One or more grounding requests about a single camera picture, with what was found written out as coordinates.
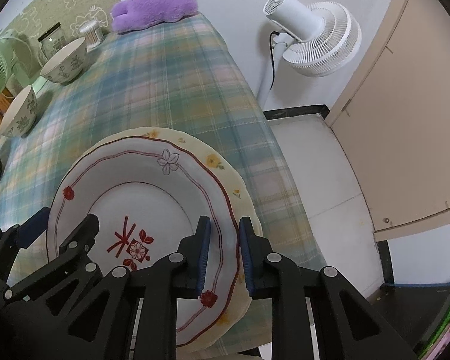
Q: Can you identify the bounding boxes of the large round yellow flower plate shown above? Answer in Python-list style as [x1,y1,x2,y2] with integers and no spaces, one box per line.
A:
[47,127,264,354]

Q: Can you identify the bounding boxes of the clear cotton swab container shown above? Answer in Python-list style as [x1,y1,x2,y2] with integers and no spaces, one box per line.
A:
[78,20,105,50]

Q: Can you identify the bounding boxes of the plaid tablecloth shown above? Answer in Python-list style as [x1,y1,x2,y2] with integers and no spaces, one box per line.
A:
[0,11,328,359]

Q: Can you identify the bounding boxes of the purple plush cushion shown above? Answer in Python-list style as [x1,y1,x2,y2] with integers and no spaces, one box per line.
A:
[110,0,200,34]

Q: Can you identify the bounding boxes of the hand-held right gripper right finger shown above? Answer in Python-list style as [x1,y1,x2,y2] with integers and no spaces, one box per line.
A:
[239,216,417,360]

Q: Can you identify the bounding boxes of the beige door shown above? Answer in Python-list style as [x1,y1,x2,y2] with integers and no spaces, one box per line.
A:
[324,0,450,242]

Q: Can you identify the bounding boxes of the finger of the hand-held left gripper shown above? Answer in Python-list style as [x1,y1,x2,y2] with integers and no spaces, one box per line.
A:
[5,214,106,304]
[0,207,50,279]

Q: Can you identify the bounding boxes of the white standing fan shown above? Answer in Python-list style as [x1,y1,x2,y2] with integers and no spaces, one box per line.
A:
[256,0,362,109]

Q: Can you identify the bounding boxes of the black fan cable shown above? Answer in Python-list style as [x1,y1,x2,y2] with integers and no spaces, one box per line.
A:
[269,30,282,91]

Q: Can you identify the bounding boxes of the white red patterned plate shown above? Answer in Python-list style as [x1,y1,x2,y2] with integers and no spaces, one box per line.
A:
[46,137,241,347]

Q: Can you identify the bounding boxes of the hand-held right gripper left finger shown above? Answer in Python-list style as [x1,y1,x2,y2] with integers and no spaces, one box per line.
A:
[41,215,212,360]

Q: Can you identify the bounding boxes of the glass jar with brown lid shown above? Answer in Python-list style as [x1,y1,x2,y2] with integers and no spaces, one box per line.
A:
[37,23,66,59]

